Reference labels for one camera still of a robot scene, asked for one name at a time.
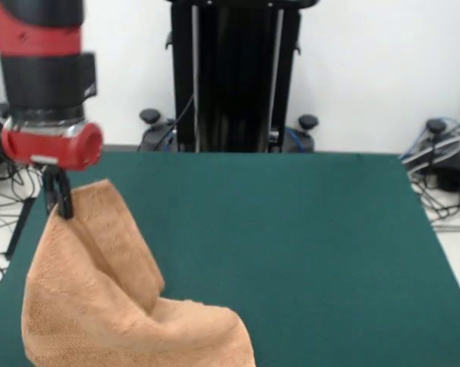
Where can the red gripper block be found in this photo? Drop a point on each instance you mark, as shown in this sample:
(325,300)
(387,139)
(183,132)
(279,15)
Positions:
(61,147)

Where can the tan terry towel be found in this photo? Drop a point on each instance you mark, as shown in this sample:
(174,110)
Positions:
(92,286)

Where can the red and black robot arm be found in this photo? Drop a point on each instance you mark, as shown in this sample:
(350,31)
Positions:
(42,57)

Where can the dark green table cloth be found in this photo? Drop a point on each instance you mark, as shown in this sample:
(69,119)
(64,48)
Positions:
(291,248)

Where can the grey floor stand base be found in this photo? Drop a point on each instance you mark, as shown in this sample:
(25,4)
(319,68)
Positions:
(449,170)

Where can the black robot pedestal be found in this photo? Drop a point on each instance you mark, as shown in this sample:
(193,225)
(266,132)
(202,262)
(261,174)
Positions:
(233,76)

